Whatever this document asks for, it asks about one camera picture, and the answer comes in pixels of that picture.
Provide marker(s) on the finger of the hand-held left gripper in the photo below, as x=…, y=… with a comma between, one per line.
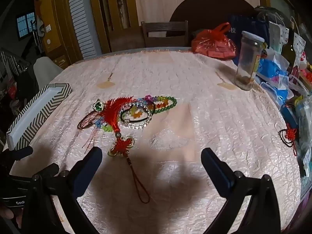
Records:
x=22, y=152

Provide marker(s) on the red plastic bag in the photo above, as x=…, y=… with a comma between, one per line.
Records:
x=212, y=43

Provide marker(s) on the blue plastic packets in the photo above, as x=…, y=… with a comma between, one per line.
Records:
x=275, y=73

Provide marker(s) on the wooden chair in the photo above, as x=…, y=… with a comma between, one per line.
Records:
x=165, y=29

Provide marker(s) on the dark blue bag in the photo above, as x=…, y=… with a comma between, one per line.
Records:
x=246, y=24

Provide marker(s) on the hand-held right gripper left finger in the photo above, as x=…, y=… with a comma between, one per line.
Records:
x=89, y=167

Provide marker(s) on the red tassel knot ornament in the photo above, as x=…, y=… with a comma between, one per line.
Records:
x=112, y=112

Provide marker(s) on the wine bottle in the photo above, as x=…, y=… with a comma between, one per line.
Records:
x=290, y=46

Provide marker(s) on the small red knot charm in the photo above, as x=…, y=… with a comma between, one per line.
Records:
x=290, y=135

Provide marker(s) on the white chair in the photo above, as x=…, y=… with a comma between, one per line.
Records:
x=46, y=70

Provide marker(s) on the person's left hand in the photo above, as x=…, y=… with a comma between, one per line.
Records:
x=6, y=215

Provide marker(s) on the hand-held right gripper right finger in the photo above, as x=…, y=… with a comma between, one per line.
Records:
x=215, y=169

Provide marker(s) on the clear plastic jar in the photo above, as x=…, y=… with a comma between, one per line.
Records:
x=247, y=61

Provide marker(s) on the white patterned paper bag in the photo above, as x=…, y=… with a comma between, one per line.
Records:
x=275, y=33

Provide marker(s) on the black white zigzag striped box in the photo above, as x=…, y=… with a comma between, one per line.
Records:
x=36, y=107

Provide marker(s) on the green gem brooch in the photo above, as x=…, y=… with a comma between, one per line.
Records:
x=98, y=106

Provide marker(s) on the round dark wooden board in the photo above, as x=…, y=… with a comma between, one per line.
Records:
x=209, y=7

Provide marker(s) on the white louvered shutter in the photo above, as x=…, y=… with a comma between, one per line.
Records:
x=82, y=17

